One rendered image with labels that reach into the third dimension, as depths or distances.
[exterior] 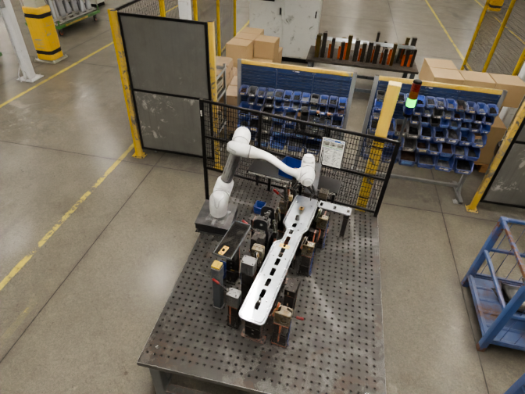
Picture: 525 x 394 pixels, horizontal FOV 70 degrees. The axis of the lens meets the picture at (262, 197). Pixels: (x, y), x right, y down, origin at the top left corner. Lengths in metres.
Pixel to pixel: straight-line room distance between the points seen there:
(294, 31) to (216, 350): 7.85
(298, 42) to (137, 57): 5.12
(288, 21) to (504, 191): 5.99
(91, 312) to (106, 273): 0.47
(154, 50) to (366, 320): 3.81
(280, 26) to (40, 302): 7.49
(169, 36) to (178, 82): 0.55
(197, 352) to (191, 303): 0.39
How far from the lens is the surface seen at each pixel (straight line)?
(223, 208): 3.27
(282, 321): 2.54
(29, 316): 4.20
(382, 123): 3.36
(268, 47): 7.35
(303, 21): 9.36
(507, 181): 5.52
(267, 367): 2.70
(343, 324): 2.95
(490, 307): 4.29
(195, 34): 4.73
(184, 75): 4.95
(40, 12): 9.72
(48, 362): 3.85
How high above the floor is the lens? 3.11
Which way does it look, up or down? 39 degrees down
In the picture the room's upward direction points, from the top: 3 degrees clockwise
